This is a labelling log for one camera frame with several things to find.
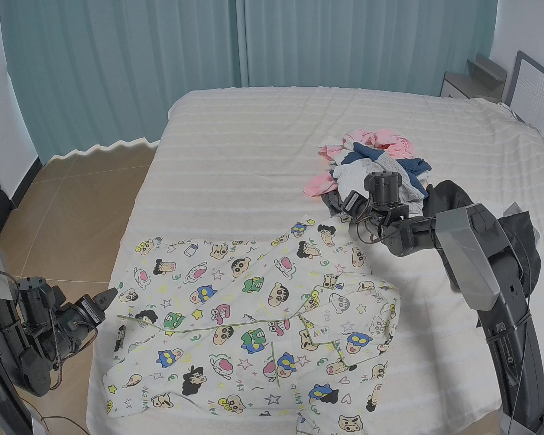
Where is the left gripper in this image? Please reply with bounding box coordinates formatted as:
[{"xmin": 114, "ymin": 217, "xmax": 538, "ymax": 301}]
[{"xmin": 47, "ymin": 294, "xmax": 108, "ymax": 367}]

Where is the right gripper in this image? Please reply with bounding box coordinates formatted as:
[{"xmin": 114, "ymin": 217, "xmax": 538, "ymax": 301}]
[{"xmin": 340, "ymin": 190, "xmax": 371, "ymax": 219}]

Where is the white printed pyjama top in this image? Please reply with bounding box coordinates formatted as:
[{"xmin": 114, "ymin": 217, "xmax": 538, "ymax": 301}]
[{"xmin": 103, "ymin": 216, "xmax": 400, "ymax": 435}]

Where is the pile of clothes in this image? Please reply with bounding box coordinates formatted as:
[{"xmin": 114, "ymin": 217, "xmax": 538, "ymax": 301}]
[{"xmin": 304, "ymin": 127, "xmax": 433, "ymax": 218}]

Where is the black garment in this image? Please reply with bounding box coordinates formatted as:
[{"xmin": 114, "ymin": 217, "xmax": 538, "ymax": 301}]
[{"xmin": 424, "ymin": 179, "xmax": 543, "ymax": 289}]

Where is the bed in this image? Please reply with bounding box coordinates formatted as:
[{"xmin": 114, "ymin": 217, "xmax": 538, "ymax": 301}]
[{"xmin": 86, "ymin": 50, "xmax": 544, "ymax": 435}]

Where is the grey bedside table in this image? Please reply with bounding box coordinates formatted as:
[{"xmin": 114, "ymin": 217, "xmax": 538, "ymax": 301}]
[{"xmin": 440, "ymin": 53, "xmax": 508, "ymax": 104}]

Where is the blue-green curtain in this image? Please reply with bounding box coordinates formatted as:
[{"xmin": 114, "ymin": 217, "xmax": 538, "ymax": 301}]
[
  {"xmin": 236, "ymin": 0, "xmax": 499, "ymax": 97},
  {"xmin": 0, "ymin": 0, "xmax": 250, "ymax": 158}
]

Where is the black cable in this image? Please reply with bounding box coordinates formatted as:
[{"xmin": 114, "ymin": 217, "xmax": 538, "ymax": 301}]
[
  {"xmin": 356, "ymin": 218, "xmax": 390, "ymax": 246},
  {"xmin": 27, "ymin": 415, "xmax": 91, "ymax": 435},
  {"xmin": 0, "ymin": 270, "xmax": 22, "ymax": 305}
]

